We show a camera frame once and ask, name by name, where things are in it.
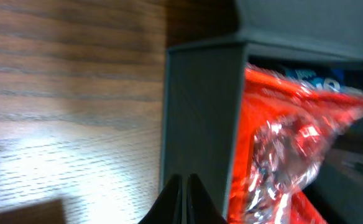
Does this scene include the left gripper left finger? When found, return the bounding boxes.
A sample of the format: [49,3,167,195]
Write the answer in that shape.
[138,174,183,224]

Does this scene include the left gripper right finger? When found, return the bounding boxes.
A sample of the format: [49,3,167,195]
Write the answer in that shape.
[186,174,227,224]

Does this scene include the red Hacks candy bag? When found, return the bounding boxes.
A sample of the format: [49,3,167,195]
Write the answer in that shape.
[227,64,363,224]

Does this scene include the dark green cardboard box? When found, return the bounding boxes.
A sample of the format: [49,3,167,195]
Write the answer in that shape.
[160,1,363,223]

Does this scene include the blue Oreo cookie pack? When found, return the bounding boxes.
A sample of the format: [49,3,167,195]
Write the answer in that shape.
[283,67,345,91]

